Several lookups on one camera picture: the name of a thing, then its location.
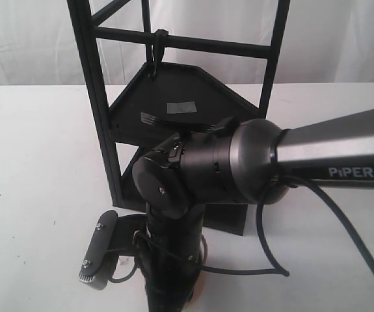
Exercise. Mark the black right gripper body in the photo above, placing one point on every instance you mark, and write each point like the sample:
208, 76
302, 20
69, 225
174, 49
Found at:
167, 252

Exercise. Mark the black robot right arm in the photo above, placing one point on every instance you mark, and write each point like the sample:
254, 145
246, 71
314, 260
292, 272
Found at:
252, 162

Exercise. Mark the grey tape patch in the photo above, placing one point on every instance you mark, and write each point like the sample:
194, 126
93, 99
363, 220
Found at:
185, 107

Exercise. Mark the white backdrop curtain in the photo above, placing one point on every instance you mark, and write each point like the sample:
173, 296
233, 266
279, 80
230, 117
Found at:
324, 41

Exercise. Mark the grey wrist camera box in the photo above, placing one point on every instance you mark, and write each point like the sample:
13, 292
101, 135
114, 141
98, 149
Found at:
96, 265

